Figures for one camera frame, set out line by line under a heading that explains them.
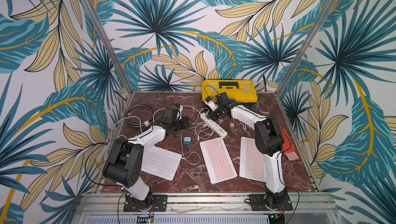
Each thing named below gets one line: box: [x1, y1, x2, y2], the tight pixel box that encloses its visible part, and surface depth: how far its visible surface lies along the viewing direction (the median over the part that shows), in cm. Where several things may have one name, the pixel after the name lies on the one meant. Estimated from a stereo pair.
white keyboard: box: [140, 145, 183, 182], surface depth 87 cm
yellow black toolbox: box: [201, 80, 259, 108], surface depth 100 cm
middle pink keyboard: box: [199, 137, 238, 184], surface depth 88 cm
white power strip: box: [199, 112, 228, 139], surface depth 100 cm
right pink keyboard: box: [239, 136, 267, 183], surface depth 87 cm
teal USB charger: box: [183, 136, 192, 146], surface depth 94 cm
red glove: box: [279, 126, 301, 162], surface depth 92 cm
